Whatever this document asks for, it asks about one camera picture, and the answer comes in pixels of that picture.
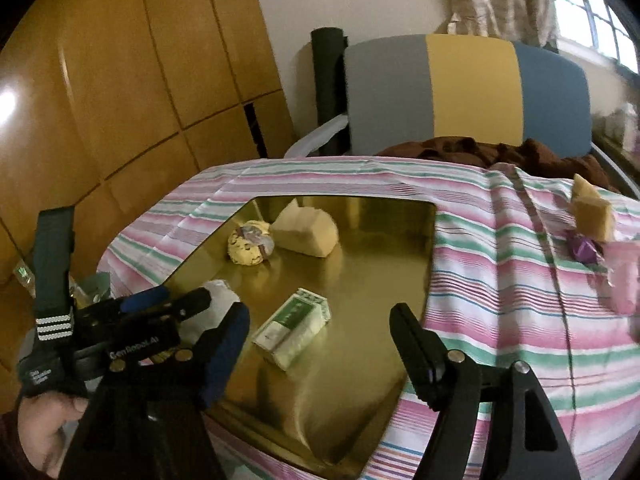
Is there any purple crumpled wrapper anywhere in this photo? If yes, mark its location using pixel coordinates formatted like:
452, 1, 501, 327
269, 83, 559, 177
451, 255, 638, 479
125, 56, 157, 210
565, 230, 601, 265

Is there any green and white carton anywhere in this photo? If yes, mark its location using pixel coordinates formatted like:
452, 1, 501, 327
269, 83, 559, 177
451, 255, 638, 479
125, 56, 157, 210
251, 287, 332, 372

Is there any yellow patterned sock ball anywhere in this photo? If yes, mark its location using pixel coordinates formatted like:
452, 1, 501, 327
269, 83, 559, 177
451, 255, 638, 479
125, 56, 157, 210
227, 220, 277, 266

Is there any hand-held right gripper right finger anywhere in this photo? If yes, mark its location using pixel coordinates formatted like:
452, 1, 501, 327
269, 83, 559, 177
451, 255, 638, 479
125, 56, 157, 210
389, 302, 583, 480

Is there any person's left hand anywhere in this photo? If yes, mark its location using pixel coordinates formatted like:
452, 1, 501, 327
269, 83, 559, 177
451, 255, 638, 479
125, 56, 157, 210
17, 392, 91, 471

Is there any window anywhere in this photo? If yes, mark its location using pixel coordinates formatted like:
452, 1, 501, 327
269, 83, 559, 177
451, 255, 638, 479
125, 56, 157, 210
547, 0, 640, 73

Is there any clear plastic bag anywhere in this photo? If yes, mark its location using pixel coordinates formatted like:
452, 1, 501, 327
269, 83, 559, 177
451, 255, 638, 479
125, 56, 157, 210
67, 270, 113, 308

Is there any brown cloth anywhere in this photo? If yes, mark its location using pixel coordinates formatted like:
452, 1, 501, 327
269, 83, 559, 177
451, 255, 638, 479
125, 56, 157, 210
375, 136, 618, 193

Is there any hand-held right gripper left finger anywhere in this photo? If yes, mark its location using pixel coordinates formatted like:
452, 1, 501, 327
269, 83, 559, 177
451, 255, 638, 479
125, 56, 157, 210
60, 302, 251, 480

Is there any white cloth bundle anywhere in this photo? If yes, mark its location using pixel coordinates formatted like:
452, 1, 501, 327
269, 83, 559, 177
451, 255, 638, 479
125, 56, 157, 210
180, 280, 242, 348

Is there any wooden wardrobe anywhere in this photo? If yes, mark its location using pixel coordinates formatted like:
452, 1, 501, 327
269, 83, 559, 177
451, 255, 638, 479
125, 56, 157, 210
0, 0, 296, 411

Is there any gold metal tray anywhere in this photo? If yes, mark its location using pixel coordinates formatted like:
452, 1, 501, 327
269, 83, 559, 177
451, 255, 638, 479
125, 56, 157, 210
167, 195, 438, 478

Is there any yellow sponge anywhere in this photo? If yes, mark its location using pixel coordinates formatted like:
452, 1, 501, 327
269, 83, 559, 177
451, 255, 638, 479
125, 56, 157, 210
570, 174, 617, 243

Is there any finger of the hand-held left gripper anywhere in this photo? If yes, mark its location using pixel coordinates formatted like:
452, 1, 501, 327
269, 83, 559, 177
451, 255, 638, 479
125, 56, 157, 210
119, 285, 171, 315
150, 287, 212, 330

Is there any pink striped sock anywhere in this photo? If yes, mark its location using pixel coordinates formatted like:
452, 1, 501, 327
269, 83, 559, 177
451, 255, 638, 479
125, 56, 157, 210
597, 240, 640, 316

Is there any grey yellow blue chair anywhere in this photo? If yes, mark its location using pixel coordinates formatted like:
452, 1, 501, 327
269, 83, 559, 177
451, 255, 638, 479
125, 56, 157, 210
285, 34, 631, 191

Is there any pale yellow sponge block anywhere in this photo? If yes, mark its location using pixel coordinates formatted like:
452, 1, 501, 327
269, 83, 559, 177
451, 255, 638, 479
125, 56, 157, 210
270, 199, 340, 259

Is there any striped pink green tablecloth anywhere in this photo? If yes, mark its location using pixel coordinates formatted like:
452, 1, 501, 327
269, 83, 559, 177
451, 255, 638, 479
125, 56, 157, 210
97, 155, 640, 480

